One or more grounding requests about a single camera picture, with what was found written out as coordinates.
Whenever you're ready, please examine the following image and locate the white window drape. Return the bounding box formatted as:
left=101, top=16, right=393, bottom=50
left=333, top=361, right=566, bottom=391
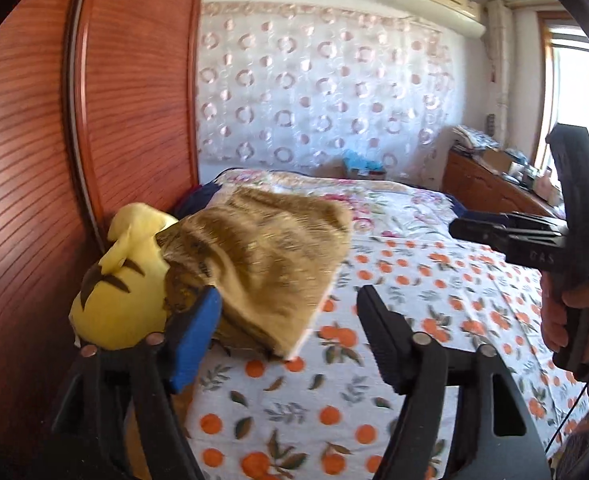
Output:
left=485, top=0, right=513, bottom=151

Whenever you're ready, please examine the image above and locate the circle patterned sheer curtain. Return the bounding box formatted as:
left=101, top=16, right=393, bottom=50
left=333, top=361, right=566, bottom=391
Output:
left=197, top=1, right=453, bottom=181

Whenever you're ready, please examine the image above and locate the bed with orange-print sheet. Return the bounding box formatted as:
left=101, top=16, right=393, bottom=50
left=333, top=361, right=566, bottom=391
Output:
left=174, top=170, right=589, bottom=480

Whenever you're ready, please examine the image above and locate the wall air conditioner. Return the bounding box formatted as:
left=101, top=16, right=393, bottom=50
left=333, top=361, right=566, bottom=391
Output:
left=396, top=0, right=486, bottom=38

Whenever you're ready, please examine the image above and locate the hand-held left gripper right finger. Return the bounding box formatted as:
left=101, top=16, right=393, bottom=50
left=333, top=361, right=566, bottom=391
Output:
left=356, top=285, right=550, bottom=480

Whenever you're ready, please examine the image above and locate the cardboard box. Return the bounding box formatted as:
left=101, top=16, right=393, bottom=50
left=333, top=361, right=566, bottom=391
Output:
left=482, top=147, right=515, bottom=173

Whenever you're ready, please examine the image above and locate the wooden slatted wardrobe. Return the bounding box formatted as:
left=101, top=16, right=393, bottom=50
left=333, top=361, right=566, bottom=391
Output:
left=0, top=0, right=208, bottom=461

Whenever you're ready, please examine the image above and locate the black cable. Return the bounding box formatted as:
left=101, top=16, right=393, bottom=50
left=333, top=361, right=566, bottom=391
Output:
left=545, top=377, right=589, bottom=461

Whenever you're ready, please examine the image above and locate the person's right hand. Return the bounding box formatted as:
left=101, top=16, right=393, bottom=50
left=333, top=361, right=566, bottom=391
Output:
left=541, top=270, right=589, bottom=356

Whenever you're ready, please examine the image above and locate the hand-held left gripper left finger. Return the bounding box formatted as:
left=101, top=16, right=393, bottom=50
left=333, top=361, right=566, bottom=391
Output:
left=49, top=286, right=224, bottom=480

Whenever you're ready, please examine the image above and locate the pink floral blanket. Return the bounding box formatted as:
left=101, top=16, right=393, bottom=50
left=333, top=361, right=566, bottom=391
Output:
left=214, top=169, right=458, bottom=241

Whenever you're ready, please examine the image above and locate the golden paisley shirt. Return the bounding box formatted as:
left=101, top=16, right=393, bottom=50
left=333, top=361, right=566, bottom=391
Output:
left=157, top=185, right=354, bottom=361

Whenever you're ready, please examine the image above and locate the wooden framed window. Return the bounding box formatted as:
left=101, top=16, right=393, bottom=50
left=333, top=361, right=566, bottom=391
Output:
left=535, top=10, right=589, bottom=196

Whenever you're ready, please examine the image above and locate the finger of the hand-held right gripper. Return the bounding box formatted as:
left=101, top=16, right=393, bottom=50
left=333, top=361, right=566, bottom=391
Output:
left=449, top=211, right=565, bottom=261
left=546, top=122, right=589, bottom=241

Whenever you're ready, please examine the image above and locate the stack of patterned cloths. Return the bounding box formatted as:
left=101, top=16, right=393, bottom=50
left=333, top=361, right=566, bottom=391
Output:
left=452, top=125, right=500, bottom=151

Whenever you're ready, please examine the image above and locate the yellow plush toy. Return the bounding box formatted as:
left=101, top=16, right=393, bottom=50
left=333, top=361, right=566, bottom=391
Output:
left=69, top=202, right=180, bottom=351

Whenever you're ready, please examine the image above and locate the wooden side cabinet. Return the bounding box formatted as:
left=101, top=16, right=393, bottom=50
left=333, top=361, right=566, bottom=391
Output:
left=445, top=150, right=565, bottom=218

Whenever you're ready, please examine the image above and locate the blue box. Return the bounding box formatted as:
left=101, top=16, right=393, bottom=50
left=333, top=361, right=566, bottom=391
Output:
left=343, top=150, right=386, bottom=181

